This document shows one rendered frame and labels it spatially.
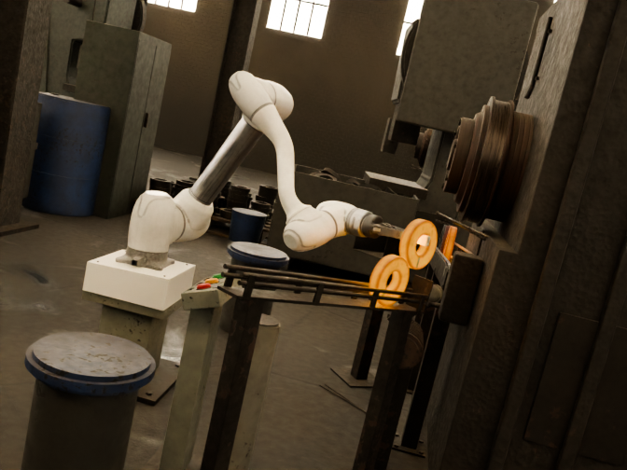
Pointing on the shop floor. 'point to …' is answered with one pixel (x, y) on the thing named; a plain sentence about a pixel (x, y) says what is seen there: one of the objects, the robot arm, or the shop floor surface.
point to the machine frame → (550, 275)
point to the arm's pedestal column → (156, 329)
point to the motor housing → (413, 352)
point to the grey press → (452, 89)
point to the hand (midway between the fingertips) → (419, 239)
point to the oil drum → (67, 156)
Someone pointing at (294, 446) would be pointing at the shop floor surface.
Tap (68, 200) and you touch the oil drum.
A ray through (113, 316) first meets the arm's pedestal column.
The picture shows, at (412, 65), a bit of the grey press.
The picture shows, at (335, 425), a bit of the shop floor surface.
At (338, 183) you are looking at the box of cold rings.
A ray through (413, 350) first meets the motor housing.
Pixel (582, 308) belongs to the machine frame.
